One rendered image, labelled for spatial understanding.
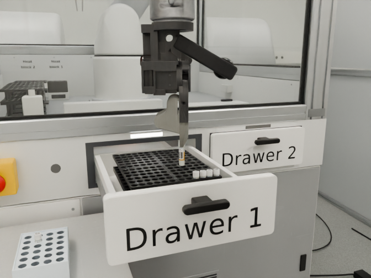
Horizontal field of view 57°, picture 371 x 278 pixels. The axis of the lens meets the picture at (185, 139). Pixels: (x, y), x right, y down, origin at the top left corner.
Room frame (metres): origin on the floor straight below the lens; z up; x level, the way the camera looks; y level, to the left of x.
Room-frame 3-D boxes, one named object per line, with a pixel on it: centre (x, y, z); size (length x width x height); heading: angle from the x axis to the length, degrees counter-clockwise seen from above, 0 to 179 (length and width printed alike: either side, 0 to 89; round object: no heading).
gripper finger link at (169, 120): (0.58, 0.02, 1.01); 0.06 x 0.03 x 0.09; 90
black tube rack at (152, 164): (0.70, 0.05, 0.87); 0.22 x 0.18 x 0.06; 20
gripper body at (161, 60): (0.60, 0.03, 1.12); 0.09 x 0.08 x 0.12; 90
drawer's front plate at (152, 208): (0.51, -0.02, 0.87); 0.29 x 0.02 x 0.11; 110
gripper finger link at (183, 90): (0.58, 0.00, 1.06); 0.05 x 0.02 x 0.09; 0
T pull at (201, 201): (0.48, -0.03, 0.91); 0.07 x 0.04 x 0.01; 110
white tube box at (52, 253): (0.54, 0.25, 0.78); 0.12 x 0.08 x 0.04; 19
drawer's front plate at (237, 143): (0.92, -0.20, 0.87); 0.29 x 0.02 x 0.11; 110
